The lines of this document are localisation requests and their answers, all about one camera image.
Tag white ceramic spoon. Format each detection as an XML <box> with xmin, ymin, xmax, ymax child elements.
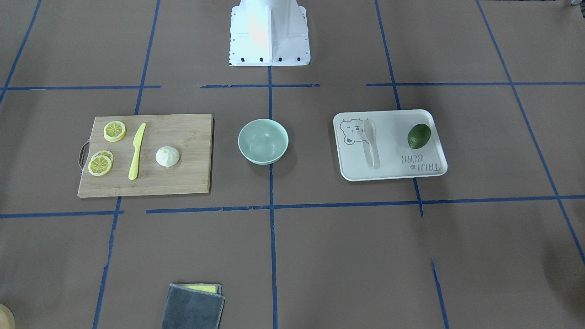
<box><xmin>364</xmin><ymin>119</ymin><xmax>380</xmax><ymax>169</ymax></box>

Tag light green bowl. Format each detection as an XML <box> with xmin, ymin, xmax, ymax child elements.
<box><xmin>237</xmin><ymin>118</ymin><xmax>290</xmax><ymax>165</ymax></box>

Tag white bear tray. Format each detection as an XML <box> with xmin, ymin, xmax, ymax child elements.
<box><xmin>333</xmin><ymin>109</ymin><xmax>448</xmax><ymax>181</ymax></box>

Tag wooden cutting board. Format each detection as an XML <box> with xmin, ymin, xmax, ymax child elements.
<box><xmin>78</xmin><ymin>114</ymin><xmax>213</xmax><ymax>198</ymax></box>

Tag yellow plastic knife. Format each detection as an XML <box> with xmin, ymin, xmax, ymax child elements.
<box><xmin>128</xmin><ymin>122</ymin><xmax>147</xmax><ymax>180</ymax></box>

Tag grey yellow cloth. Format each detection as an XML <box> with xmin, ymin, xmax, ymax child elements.
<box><xmin>161</xmin><ymin>283</ymin><xmax>225</xmax><ymax>329</ymax></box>

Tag lemon slice top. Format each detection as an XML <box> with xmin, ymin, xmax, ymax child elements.
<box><xmin>103</xmin><ymin>121</ymin><xmax>126</xmax><ymax>143</ymax></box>

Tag lemon slice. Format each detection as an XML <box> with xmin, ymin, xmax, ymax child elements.
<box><xmin>91</xmin><ymin>150</ymin><xmax>114</xmax><ymax>163</ymax></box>
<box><xmin>103</xmin><ymin>121</ymin><xmax>126</xmax><ymax>143</ymax></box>
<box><xmin>88</xmin><ymin>155</ymin><xmax>112</xmax><ymax>176</ymax></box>

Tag lemon slice behind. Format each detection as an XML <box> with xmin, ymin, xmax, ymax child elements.
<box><xmin>91</xmin><ymin>150</ymin><xmax>114</xmax><ymax>163</ymax></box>

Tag lemon slice front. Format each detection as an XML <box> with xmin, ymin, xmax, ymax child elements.
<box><xmin>88</xmin><ymin>155</ymin><xmax>112</xmax><ymax>176</ymax></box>

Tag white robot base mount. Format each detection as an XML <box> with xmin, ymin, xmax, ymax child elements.
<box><xmin>229</xmin><ymin>0</ymin><xmax>311</xmax><ymax>67</ymax></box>

